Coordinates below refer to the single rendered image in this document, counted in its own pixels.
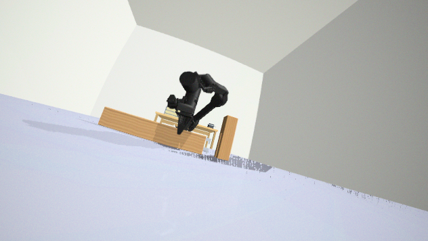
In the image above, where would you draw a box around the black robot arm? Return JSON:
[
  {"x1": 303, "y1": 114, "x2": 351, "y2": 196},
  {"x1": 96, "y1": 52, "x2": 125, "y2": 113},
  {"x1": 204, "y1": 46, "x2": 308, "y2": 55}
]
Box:
[{"x1": 167, "y1": 71, "x2": 229, "y2": 132}]

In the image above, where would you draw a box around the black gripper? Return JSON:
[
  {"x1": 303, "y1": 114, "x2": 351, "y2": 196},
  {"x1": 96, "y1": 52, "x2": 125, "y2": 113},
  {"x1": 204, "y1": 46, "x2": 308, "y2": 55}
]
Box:
[{"x1": 175, "y1": 95, "x2": 198, "y2": 135}]

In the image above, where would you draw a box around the wooden post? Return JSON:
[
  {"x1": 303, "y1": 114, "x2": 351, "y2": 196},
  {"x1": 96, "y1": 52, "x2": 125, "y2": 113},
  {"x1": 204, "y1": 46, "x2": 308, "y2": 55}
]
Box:
[{"x1": 214, "y1": 115, "x2": 238, "y2": 161}]

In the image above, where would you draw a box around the wooden side rail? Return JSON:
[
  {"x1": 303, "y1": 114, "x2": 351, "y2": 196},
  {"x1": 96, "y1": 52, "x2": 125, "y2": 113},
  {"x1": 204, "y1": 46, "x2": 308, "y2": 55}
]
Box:
[{"x1": 98, "y1": 107, "x2": 211, "y2": 154}]

